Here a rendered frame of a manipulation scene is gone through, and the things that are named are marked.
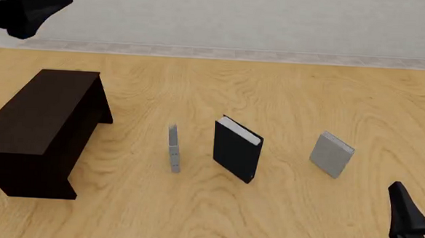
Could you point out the dark brown wooden cabinet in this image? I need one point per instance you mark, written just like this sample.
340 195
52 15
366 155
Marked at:
37 120

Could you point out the black book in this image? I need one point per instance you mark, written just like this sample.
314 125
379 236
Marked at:
234 155

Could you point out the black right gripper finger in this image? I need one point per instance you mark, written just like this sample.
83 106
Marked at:
407 216

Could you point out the thin grey book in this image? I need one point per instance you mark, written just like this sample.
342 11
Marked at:
174 149

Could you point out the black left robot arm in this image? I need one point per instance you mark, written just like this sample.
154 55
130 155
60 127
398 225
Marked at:
25 2

